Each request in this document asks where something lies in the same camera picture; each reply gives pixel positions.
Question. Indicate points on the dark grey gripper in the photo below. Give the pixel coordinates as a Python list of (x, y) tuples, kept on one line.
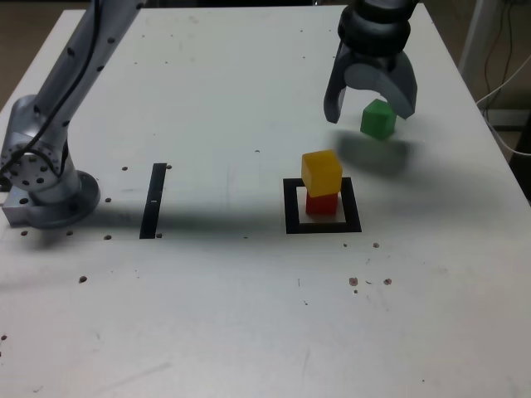
[(373, 59)]

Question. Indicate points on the green cube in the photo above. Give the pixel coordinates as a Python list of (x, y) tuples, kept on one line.
[(375, 122)]

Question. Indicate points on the yellow cube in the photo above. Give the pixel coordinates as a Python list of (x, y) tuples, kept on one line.
[(321, 172)]

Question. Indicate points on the red cube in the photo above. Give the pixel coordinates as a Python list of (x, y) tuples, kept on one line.
[(321, 205)]

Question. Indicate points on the black tape square outline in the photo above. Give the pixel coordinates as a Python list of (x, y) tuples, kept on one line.
[(290, 207)]

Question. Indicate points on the black tape strip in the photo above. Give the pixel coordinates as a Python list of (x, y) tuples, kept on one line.
[(151, 203)]

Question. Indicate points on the white metal post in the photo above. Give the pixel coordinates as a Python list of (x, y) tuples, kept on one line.
[(477, 33)]

